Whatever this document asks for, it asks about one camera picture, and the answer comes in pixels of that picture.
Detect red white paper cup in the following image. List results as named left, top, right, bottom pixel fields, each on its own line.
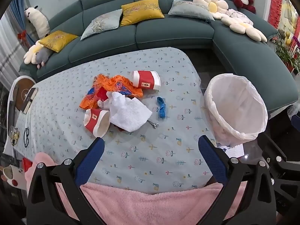
left=131, top=71, right=161, bottom=90
left=83, top=109, right=110, bottom=138

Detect white paper towel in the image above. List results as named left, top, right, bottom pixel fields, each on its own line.
left=107, top=91, right=152, bottom=132

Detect orange plastic snack wrapper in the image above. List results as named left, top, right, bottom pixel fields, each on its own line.
left=79, top=74, right=143, bottom=110

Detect white glove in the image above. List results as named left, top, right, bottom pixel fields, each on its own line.
left=97, top=98, right=112, bottom=110

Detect white lined trash bin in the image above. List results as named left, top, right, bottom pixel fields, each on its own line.
left=204, top=73, right=268, bottom=147

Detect white cat mug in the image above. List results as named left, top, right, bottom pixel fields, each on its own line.
left=1, top=165, right=26, bottom=191

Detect pink fluffy blanket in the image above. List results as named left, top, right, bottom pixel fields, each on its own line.
left=24, top=152, right=249, bottom=225

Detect black eyeglasses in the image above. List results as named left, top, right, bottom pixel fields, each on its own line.
left=23, top=127, right=29, bottom=148

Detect potted orchid plant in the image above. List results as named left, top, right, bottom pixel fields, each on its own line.
left=272, top=29, right=299, bottom=75

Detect dark green sectional sofa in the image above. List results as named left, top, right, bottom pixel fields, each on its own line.
left=20, top=0, right=299, bottom=112

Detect book on side table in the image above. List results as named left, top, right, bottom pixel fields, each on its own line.
left=21, top=87, right=38, bottom=114

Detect round white side table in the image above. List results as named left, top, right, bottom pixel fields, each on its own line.
left=7, top=75, right=36, bottom=132

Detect metal bottle opener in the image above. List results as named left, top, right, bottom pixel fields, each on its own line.
left=147, top=120, right=159, bottom=128

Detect daisy flower pillow lower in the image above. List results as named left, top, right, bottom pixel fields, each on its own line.
left=221, top=9, right=267, bottom=43

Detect daisy flower pillow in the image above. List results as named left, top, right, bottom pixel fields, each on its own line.
left=193, top=0, right=229, bottom=20
left=221, top=9, right=267, bottom=43

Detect daisy flower pillow upper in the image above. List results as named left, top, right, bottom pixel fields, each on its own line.
left=193, top=0, right=229, bottom=20

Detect grey mouse plush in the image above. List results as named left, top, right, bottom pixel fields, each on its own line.
left=35, top=47, right=54, bottom=69

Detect grey green cushion right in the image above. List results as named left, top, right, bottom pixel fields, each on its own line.
left=168, top=0, right=214, bottom=21

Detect grey green cushion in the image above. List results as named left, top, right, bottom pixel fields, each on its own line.
left=80, top=9, right=123, bottom=41
left=168, top=0, right=214, bottom=21

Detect yellow cushion left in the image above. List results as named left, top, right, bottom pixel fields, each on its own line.
left=39, top=31, right=78, bottom=53

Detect yellow cushion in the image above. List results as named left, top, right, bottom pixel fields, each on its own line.
left=39, top=31, right=78, bottom=53
left=121, top=0, right=164, bottom=26

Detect white alpaca plush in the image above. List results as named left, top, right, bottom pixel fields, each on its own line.
left=24, top=6, right=50, bottom=39

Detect yellow cushion centre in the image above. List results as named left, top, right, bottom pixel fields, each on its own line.
left=121, top=0, right=164, bottom=26

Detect grey green cushion left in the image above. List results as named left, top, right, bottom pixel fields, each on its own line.
left=80, top=9, right=123, bottom=41

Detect blue curtain with red bow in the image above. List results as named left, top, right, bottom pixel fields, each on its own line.
left=9, top=0, right=35, bottom=47

